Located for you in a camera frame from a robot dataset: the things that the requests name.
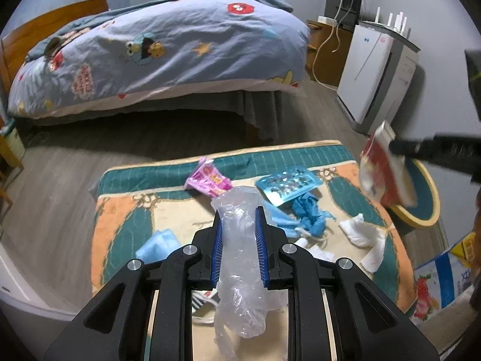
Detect red white paper cup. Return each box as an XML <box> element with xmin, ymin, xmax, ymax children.
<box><xmin>359</xmin><ymin>121</ymin><xmax>417</xmax><ymax>207</ymax></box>

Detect light blue face mask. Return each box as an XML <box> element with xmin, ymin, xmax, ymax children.
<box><xmin>135</xmin><ymin>229</ymin><xmax>181</xmax><ymax>264</ymax></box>

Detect white tissue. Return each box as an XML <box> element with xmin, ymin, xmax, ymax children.
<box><xmin>339</xmin><ymin>214</ymin><xmax>386</xmax><ymax>274</ymax></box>

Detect clear plastic bag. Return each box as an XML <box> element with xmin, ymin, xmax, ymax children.
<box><xmin>211</xmin><ymin>186</ymin><xmax>288</xmax><ymax>360</ymax></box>

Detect teal glove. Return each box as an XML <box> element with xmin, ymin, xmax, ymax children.
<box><xmin>292</xmin><ymin>192</ymin><xmax>336</xmax><ymax>238</ymax></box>

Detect blue pill blister pack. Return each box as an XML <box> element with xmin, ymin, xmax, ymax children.
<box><xmin>255</xmin><ymin>166</ymin><xmax>323</xmax><ymax>207</ymax></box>

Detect pink snack wrapper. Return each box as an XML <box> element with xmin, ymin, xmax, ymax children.
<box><xmin>183</xmin><ymin>157</ymin><xmax>232</xmax><ymax>198</ymax></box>

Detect green white medicine box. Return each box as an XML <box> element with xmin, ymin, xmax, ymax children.
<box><xmin>191</xmin><ymin>289</ymin><xmax>220</xmax><ymax>326</ymax></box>

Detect teal yellow trash bin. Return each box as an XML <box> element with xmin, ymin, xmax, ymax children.
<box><xmin>388</xmin><ymin>159</ymin><xmax>441</xmax><ymax>229</ymax></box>

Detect blue strawberry carton box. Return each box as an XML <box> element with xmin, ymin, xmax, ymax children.
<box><xmin>411</xmin><ymin>231</ymin><xmax>475</xmax><ymax>325</ymax></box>

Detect white wifi router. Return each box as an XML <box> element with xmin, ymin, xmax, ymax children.
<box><xmin>368</xmin><ymin>7</ymin><xmax>408</xmax><ymax>38</ymax></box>

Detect white air purifier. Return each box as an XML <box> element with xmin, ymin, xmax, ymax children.
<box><xmin>337</xmin><ymin>21</ymin><xmax>420</xmax><ymax>135</ymax></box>

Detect green orange patterned mat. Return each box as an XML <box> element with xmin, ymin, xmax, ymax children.
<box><xmin>91</xmin><ymin>140</ymin><xmax>417</xmax><ymax>360</ymax></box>

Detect wooden tv cabinet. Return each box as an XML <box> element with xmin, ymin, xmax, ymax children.
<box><xmin>306</xmin><ymin>20</ymin><xmax>353</xmax><ymax>87</ymax></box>

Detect black television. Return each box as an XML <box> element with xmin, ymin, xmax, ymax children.
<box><xmin>324</xmin><ymin>0</ymin><xmax>362</xmax><ymax>32</ymax></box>

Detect cartoon print blue duvet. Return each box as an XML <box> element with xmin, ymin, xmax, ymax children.
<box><xmin>7</xmin><ymin>0</ymin><xmax>310</xmax><ymax>119</ymax></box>

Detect wooden bed headboard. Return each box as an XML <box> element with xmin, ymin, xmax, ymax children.
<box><xmin>1</xmin><ymin>0</ymin><xmax>109</xmax><ymax>94</ymax></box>

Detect white power cable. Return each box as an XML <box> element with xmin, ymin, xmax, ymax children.
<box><xmin>311</xmin><ymin>0</ymin><xmax>357</xmax><ymax>91</ymax></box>

